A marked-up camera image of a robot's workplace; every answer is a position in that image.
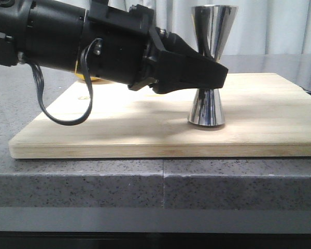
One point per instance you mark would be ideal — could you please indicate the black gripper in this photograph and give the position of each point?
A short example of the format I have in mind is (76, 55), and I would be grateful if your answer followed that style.
(122, 50)

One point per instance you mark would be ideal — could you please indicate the steel double jigger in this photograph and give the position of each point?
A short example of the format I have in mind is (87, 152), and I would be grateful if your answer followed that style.
(212, 25)

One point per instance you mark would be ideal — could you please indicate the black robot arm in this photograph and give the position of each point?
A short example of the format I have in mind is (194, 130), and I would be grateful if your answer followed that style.
(47, 32)

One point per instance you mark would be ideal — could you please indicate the grey curtain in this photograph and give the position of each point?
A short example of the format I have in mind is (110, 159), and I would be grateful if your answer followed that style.
(260, 27)

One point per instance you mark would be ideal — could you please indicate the light wooden cutting board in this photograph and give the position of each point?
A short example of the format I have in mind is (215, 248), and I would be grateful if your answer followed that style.
(265, 116)

